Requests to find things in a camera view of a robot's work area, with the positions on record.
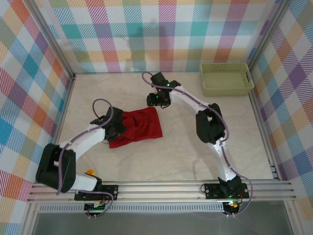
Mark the red t-shirt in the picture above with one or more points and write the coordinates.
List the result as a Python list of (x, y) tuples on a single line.
[(144, 124)]

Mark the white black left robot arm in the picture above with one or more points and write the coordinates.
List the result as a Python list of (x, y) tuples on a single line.
[(88, 137)]

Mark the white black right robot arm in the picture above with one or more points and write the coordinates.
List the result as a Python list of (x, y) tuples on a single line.
[(185, 98)]

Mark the small orange object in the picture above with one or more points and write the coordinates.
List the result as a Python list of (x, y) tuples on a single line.
[(91, 172)]

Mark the pale green plastic basket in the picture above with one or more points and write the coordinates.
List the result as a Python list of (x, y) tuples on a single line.
[(225, 84)]

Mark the small circuit board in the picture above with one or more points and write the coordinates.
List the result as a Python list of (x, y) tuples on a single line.
[(232, 205), (94, 207)]

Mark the grey metal panel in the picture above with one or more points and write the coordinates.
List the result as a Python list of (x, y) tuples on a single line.
[(159, 224)]

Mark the long aluminium wall rail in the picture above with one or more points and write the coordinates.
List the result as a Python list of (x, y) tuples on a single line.
[(110, 72)]

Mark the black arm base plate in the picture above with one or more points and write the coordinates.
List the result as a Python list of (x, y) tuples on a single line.
[(212, 192), (111, 192)]

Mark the aluminium mounting rail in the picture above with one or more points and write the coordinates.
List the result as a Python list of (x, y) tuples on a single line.
[(159, 191)]

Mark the aluminium frame post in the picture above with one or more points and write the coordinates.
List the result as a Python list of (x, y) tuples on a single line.
[(53, 44), (266, 36)]

